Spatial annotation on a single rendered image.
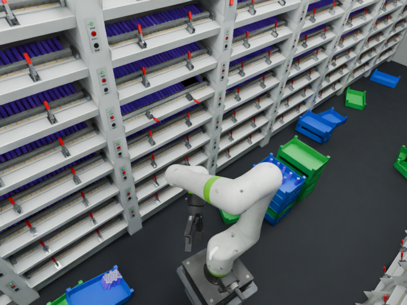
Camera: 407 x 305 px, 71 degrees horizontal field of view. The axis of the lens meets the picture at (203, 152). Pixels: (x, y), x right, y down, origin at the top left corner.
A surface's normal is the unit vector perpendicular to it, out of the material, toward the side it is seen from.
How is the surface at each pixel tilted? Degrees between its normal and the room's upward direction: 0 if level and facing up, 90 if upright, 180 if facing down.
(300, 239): 0
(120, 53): 19
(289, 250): 0
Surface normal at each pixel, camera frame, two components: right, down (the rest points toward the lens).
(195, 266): 0.04, -0.75
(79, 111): 0.27, -0.48
